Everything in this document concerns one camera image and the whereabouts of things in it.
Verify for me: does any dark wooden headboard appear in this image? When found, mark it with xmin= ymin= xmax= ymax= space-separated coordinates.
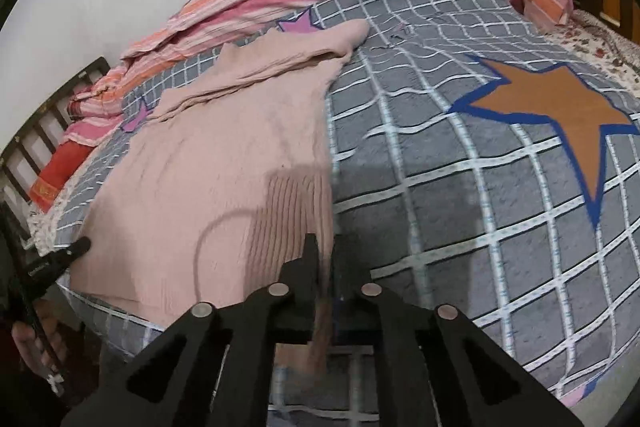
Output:
xmin=0 ymin=57 xmax=111 ymax=208

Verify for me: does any grey checked star blanket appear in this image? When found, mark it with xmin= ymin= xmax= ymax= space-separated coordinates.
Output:
xmin=52 ymin=0 xmax=640 ymax=427

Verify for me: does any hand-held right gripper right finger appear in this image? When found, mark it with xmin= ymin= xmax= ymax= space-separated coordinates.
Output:
xmin=331 ymin=234 xmax=586 ymax=427

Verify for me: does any red pillow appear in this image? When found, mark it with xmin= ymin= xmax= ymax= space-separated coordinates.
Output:
xmin=29 ymin=139 xmax=93 ymax=212

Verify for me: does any person's left hand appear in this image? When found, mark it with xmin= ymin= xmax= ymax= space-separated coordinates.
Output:
xmin=12 ymin=299 xmax=69 ymax=379

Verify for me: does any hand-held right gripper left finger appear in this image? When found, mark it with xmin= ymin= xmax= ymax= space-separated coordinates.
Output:
xmin=60 ymin=233 xmax=322 ymax=427

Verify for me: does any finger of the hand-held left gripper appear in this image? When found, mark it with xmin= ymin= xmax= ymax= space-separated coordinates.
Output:
xmin=27 ymin=237 xmax=92 ymax=303

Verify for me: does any pink knitted sweater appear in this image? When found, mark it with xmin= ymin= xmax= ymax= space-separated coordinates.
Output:
xmin=70 ymin=18 xmax=371 ymax=378

